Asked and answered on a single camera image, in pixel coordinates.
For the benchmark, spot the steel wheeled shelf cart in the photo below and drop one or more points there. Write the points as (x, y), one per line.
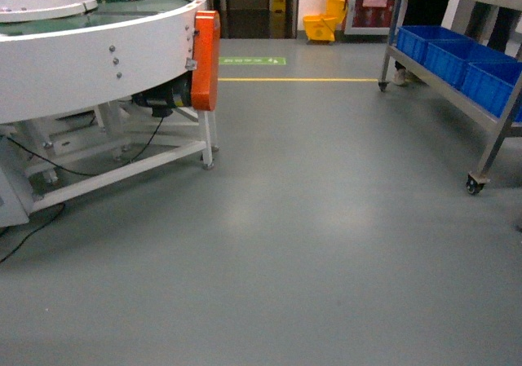
(499, 128)

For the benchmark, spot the orange motor guard cover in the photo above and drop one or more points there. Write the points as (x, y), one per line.
(206, 54)

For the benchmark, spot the yellow mop bucket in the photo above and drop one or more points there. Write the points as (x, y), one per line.
(322, 27)

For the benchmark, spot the yellow wet floor sign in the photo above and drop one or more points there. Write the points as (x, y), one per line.
(277, 18)

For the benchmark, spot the white round conveyor table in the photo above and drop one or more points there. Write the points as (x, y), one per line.
(94, 92)

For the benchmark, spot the blue bin on cart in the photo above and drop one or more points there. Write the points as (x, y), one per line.
(450, 55)

